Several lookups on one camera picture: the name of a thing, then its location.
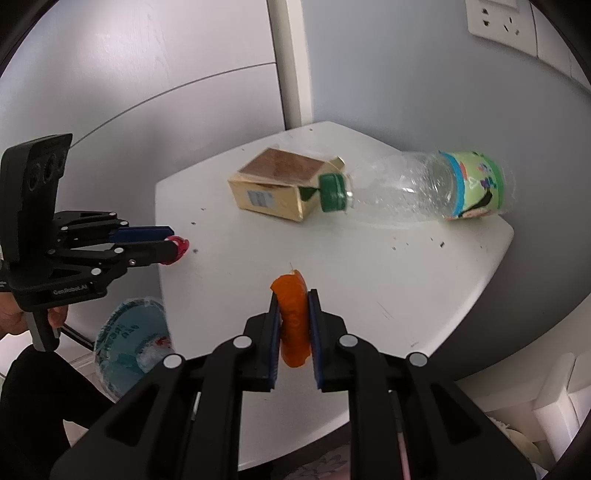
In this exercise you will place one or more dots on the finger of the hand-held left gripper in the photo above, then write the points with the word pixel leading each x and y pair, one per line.
pixel 143 233
pixel 147 253

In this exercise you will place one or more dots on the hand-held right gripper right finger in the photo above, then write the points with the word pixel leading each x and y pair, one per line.
pixel 315 341

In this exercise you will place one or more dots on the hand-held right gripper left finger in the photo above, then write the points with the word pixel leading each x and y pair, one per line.
pixel 275 337

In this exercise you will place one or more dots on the orange peel piece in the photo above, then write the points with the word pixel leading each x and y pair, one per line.
pixel 293 314

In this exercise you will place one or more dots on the small red wrapper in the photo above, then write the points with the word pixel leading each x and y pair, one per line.
pixel 182 244

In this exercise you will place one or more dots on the blue trash bin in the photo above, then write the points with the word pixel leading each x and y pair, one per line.
pixel 124 341

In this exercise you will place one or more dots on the yellow carton box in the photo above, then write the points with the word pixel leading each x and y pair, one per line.
pixel 272 203

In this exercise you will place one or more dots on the clear green-label plastic bottle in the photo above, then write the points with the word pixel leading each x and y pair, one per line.
pixel 415 189

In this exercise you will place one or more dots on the person's left hand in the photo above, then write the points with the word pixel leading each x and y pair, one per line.
pixel 14 318

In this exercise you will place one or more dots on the white nightstand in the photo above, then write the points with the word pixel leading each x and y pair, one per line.
pixel 369 277

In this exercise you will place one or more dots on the floral bed sheet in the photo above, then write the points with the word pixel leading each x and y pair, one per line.
pixel 323 467

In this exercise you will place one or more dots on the person's black clothing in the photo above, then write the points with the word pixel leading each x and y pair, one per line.
pixel 37 415

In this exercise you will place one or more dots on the white wall socket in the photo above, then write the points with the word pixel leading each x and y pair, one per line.
pixel 501 23

